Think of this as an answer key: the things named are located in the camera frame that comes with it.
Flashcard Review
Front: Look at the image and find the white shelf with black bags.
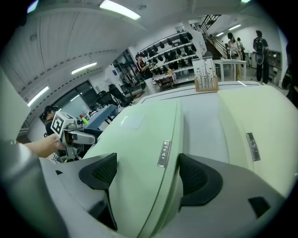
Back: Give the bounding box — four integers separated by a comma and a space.
139, 31, 198, 82

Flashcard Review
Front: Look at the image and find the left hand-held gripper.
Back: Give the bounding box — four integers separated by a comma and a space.
50, 111, 98, 161

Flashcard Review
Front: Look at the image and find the pale green sheet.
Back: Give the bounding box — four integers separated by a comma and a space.
218, 85, 293, 196

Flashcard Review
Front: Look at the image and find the white square table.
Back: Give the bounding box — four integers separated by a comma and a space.
213, 59, 247, 81

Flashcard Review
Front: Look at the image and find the person's left forearm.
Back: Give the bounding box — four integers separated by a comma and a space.
17, 134, 67, 159

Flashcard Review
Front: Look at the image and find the checkered cloth table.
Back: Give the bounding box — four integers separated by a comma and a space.
152, 71, 177, 88

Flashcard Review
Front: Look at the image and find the blue cloth covered table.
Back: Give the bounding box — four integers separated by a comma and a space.
85, 104, 118, 131

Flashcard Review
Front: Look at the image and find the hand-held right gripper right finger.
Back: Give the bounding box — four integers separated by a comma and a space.
153, 153, 286, 238

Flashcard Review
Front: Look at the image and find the staircase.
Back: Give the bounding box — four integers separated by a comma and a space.
200, 14, 230, 59

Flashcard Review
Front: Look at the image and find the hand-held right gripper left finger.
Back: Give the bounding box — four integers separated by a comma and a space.
40, 152, 118, 238

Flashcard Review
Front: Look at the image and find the wooden card holder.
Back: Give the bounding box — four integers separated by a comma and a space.
192, 58, 219, 93

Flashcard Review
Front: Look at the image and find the black office chair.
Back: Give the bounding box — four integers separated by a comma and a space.
94, 91, 111, 107
108, 84, 135, 107

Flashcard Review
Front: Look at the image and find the tall pale green box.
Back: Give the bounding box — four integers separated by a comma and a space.
82, 99, 184, 238

